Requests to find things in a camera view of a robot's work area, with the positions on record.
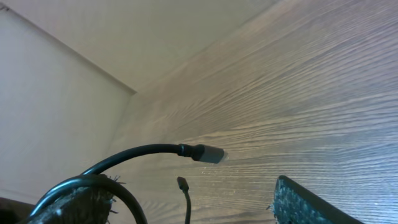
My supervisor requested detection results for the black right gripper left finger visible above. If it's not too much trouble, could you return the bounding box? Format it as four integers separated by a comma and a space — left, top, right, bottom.
19, 181, 116, 224

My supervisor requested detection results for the thick black USB cable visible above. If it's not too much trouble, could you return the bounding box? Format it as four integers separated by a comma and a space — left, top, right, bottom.
27, 143, 228, 224

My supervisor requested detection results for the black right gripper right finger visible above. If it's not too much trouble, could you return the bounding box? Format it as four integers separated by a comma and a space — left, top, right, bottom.
269, 175, 363, 224

